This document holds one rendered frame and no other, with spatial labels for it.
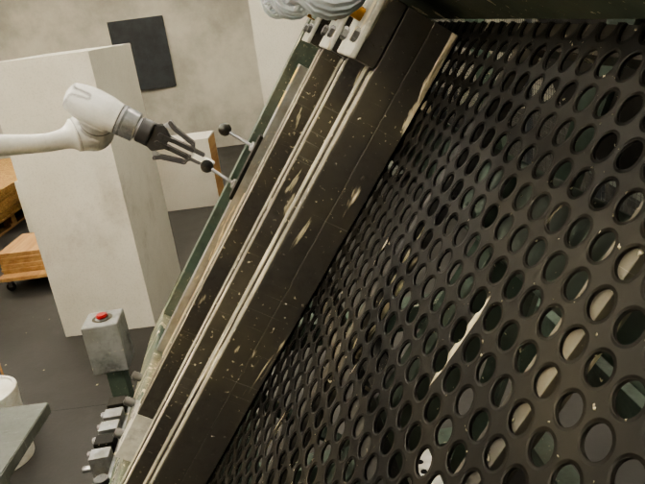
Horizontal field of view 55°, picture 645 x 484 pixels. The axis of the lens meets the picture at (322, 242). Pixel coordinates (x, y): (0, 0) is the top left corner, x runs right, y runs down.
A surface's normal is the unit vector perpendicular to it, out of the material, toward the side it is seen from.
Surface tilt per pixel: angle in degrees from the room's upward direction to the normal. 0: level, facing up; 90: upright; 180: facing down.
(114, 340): 90
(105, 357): 90
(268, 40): 90
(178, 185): 90
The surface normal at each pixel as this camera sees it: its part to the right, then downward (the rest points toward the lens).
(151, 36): 0.03, 0.35
